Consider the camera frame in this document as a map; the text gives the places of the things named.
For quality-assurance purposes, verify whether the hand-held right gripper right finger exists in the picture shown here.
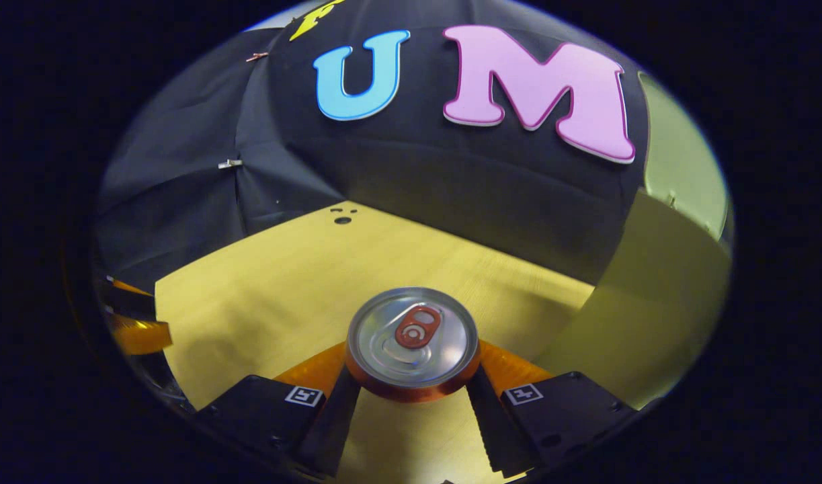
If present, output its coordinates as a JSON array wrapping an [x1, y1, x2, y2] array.
[[466, 339, 636, 479]]

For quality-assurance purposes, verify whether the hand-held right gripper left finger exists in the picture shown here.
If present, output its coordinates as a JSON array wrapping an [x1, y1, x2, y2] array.
[[196, 341, 362, 479]]

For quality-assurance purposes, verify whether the orange pop can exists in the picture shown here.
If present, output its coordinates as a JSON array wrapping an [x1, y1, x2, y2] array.
[[345, 287, 482, 403]]

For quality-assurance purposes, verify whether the pale green desktop garbage bin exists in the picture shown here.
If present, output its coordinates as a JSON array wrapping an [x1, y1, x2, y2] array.
[[535, 71, 733, 411]]

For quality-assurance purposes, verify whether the wooden desktop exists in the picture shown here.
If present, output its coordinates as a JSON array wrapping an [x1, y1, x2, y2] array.
[[154, 200, 596, 484]]

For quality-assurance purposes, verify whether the black backdrop cloth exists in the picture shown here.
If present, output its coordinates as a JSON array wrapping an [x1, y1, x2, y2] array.
[[95, 0, 653, 296]]

